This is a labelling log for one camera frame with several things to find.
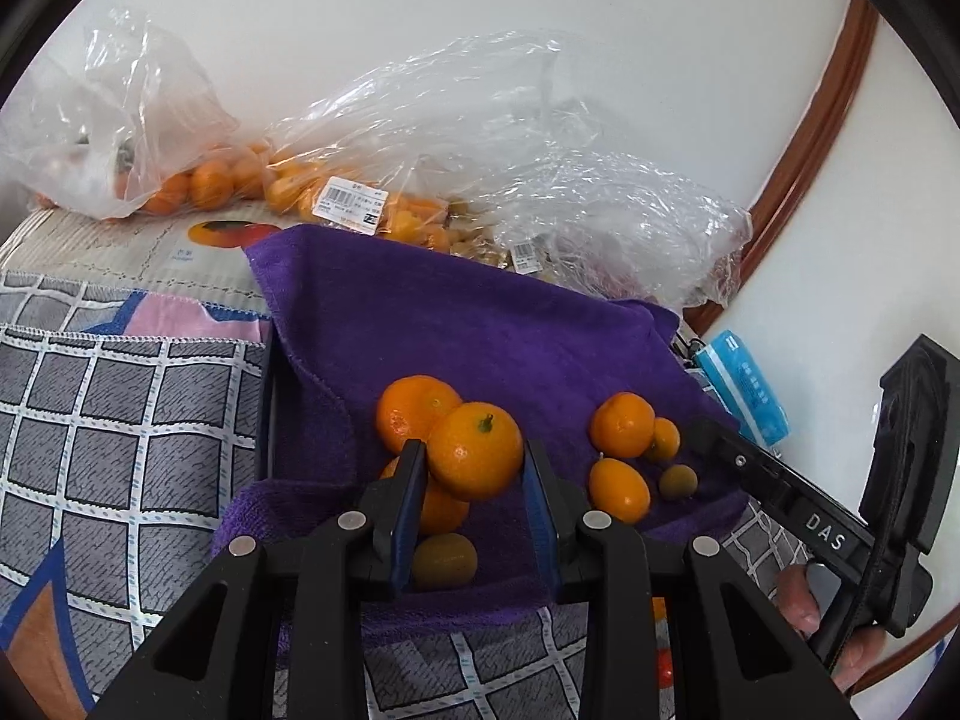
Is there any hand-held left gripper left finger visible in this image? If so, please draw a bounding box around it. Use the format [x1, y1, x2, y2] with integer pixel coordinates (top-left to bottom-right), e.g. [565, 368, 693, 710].
[90, 439, 428, 720]

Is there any fruit print mat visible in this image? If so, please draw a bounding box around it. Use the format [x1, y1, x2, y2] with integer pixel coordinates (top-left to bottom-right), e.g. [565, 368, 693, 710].
[0, 206, 286, 316]

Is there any white plastic bag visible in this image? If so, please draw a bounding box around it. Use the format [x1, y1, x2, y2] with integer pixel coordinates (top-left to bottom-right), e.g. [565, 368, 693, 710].
[0, 82, 143, 220]

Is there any black cable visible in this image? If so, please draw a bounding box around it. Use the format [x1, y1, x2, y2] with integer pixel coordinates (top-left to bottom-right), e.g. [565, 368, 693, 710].
[667, 322, 710, 372]

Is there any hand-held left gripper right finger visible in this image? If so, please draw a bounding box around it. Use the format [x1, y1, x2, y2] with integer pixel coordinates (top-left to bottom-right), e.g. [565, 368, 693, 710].
[523, 439, 860, 720]

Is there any pile of bagged oranges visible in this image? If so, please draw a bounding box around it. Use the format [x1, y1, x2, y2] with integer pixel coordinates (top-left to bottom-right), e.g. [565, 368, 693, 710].
[264, 157, 455, 252]
[112, 142, 271, 215]

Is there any small orange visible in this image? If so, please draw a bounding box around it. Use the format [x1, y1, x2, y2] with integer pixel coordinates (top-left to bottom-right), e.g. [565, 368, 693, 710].
[646, 417, 682, 464]

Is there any large round mandarin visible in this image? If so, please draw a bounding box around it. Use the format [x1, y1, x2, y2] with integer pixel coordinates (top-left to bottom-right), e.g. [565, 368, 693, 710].
[375, 375, 464, 457]

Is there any brown wooden door frame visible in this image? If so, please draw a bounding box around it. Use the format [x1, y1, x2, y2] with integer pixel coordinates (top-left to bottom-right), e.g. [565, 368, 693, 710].
[682, 0, 880, 331]

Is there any medium orange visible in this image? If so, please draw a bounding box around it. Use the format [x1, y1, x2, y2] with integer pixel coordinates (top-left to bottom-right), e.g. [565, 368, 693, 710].
[587, 457, 650, 524]
[589, 391, 656, 459]

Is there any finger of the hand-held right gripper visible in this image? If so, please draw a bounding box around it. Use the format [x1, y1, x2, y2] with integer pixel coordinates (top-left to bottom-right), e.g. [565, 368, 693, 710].
[690, 417, 809, 520]

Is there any grey checked star blanket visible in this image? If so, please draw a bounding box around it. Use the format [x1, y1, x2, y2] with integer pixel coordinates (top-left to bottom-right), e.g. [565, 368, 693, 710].
[0, 270, 811, 720]

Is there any pile of small yellow fruits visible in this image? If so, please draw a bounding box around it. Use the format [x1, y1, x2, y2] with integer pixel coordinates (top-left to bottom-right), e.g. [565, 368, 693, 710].
[450, 214, 560, 282]

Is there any large orange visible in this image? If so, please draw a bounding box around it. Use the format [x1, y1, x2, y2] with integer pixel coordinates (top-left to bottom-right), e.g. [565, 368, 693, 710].
[379, 456, 472, 537]

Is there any purple towel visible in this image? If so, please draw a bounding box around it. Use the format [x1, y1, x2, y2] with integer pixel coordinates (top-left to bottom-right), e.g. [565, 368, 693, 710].
[212, 223, 743, 646]

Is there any yellow-green round fruit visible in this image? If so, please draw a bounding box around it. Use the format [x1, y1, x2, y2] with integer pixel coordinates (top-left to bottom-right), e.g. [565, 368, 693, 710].
[659, 464, 699, 501]
[411, 532, 479, 592]

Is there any person's right hand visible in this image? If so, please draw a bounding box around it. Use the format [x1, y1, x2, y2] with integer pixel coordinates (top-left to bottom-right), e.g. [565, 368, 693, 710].
[775, 561, 890, 694]

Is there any crinkled clear plastic bag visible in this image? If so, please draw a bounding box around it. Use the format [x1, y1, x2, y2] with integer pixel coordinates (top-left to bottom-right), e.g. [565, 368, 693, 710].
[495, 150, 753, 310]

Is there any orange with green stem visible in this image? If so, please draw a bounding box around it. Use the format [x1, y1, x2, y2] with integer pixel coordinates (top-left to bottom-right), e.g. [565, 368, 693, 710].
[426, 402, 524, 502]

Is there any blue tissue pack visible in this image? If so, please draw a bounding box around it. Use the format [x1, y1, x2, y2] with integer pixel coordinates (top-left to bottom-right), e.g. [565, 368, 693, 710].
[694, 328, 791, 449]

